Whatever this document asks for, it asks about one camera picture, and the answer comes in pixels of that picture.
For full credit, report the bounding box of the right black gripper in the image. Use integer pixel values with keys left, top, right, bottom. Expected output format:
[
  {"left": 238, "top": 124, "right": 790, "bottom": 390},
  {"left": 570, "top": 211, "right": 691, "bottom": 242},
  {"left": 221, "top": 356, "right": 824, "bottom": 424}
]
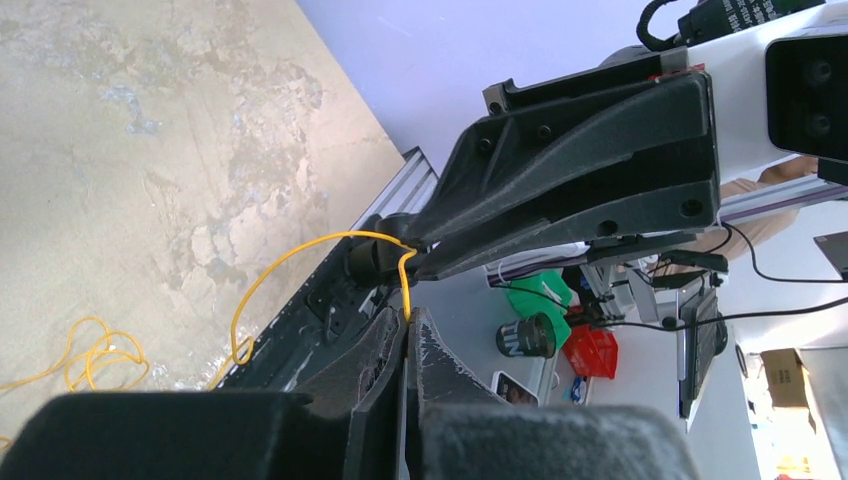
[{"left": 403, "top": 49, "right": 719, "bottom": 281}]

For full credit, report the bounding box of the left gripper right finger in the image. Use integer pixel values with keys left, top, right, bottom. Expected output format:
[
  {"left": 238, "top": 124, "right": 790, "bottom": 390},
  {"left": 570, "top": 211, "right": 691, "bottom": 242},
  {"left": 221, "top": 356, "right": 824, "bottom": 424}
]
[{"left": 407, "top": 308, "right": 699, "bottom": 479}]

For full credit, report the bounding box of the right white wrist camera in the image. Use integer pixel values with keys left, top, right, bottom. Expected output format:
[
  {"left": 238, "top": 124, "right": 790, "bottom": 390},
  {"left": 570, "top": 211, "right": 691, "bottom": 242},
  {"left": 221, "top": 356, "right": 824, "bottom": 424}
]
[{"left": 676, "top": 1, "right": 847, "bottom": 181}]

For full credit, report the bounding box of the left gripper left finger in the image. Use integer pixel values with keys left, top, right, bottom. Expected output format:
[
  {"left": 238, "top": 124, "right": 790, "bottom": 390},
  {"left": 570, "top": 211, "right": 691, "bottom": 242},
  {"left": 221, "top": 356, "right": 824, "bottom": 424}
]
[{"left": 1, "top": 311, "right": 407, "bottom": 479}]

